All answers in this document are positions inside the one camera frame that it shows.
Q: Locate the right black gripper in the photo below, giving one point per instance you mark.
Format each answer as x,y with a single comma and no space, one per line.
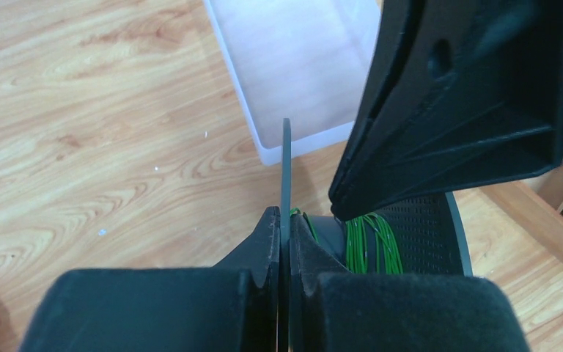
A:
459,94

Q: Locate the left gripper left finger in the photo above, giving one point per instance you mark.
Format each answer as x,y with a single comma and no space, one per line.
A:
230,306

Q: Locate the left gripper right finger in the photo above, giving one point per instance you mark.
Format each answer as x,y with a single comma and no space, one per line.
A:
336,310

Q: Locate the dark grey perforated spool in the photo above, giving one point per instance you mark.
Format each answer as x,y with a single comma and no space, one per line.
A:
417,236

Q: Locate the wooden compartment tray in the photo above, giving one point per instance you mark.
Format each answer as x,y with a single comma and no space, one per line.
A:
537,212

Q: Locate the translucent plastic tray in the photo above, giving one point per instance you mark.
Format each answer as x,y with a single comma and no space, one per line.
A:
302,61

